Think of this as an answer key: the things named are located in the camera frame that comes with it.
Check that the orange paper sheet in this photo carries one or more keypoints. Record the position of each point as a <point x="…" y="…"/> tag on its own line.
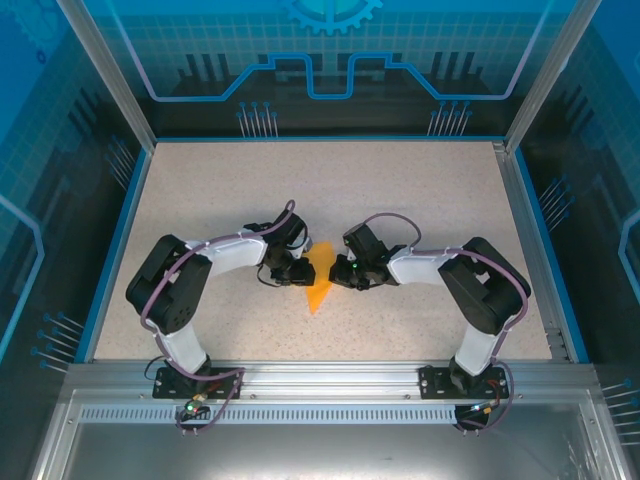
<point x="317" y="300"/>

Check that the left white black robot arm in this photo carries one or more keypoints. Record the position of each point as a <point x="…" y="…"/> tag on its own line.
<point x="230" y="255"/>

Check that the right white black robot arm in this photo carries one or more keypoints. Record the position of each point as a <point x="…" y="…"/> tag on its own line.
<point x="420" y="267"/>

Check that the grey metal sheet panel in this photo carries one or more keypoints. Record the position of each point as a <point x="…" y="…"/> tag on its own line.
<point x="330" y="450"/>

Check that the blue table edge strip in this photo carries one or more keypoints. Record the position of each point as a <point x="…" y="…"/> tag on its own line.
<point x="547" y="250"/>
<point x="117" y="250"/>

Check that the long aluminium base rail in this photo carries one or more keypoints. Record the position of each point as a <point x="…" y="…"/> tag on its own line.
<point x="330" y="380"/>

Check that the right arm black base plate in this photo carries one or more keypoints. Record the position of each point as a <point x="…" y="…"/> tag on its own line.
<point x="432" y="385"/>

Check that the aluminium side rail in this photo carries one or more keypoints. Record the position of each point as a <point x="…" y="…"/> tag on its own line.
<point x="516" y="200"/>

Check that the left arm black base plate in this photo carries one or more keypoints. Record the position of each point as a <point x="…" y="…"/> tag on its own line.
<point x="165" y="391"/>

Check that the aluminium frame post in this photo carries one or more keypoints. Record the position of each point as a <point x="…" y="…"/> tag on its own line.
<point x="114" y="75"/>
<point x="547" y="75"/>

